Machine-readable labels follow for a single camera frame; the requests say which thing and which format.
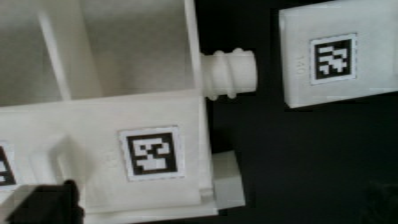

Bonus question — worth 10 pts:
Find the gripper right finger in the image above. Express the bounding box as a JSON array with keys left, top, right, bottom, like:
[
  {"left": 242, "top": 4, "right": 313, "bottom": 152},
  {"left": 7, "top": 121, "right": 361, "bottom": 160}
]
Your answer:
[{"left": 213, "top": 151, "right": 245, "bottom": 209}]

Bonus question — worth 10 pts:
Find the white cabinet body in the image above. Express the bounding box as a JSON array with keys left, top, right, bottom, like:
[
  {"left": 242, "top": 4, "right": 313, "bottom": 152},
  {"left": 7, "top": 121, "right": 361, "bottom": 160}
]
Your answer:
[{"left": 0, "top": 0, "right": 258, "bottom": 107}]

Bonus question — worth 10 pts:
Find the white cabinet door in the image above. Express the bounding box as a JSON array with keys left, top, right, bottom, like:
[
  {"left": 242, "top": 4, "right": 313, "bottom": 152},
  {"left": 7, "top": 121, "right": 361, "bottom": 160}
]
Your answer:
[
  {"left": 0, "top": 90, "right": 217, "bottom": 224},
  {"left": 279, "top": 0, "right": 398, "bottom": 108}
]

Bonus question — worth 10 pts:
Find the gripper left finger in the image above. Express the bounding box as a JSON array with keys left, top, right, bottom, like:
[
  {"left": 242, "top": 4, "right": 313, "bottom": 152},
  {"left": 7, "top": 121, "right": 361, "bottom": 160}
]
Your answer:
[{"left": 5, "top": 180, "right": 85, "bottom": 224}]

